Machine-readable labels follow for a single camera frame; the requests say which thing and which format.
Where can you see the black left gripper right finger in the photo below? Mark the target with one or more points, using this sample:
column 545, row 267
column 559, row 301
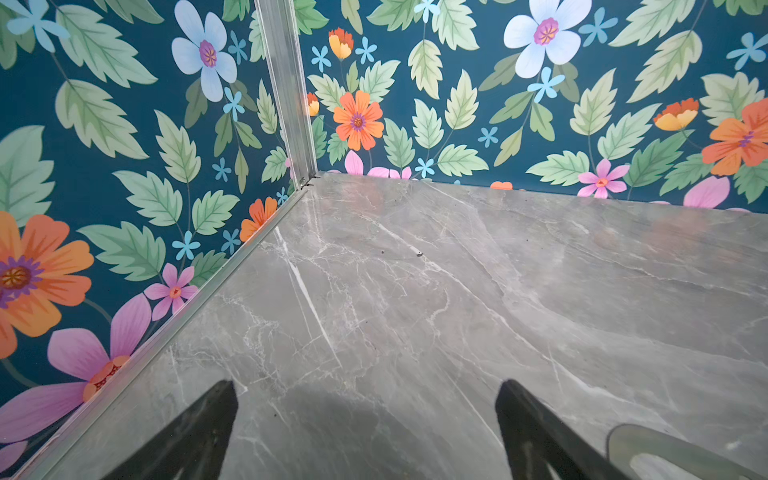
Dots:
column 539, row 445

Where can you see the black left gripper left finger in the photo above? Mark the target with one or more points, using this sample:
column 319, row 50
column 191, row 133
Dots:
column 192, row 446

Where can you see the aluminium corner post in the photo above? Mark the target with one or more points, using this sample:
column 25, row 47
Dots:
column 282, row 49

